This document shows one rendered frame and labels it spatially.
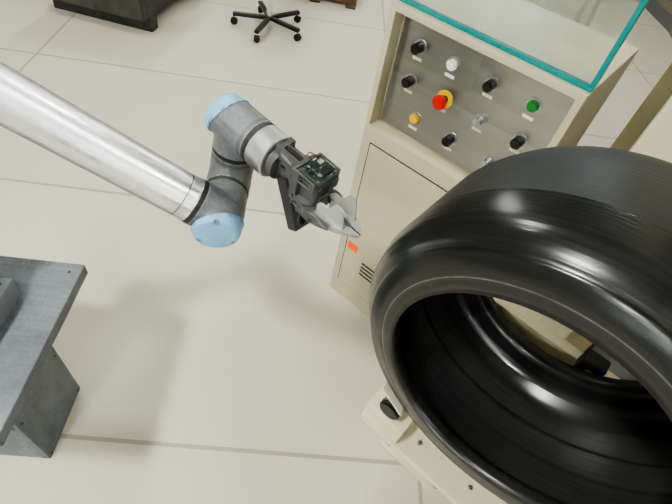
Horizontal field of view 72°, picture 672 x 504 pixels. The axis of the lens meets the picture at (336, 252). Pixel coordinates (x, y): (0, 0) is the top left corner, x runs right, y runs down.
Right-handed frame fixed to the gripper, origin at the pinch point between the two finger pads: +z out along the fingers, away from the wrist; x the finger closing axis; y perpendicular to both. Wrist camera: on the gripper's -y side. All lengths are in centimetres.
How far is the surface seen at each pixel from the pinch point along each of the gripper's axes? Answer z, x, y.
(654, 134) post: 26.2, 26.4, 30.5
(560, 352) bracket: 44, 24, -14
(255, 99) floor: -162, 137, -134
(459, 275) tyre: 19.5, -11.3, 21.7
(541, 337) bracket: 39.2, 23.9, -14.7
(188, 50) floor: -237, 140, -143
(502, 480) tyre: 44.9, -10.4, -9.3
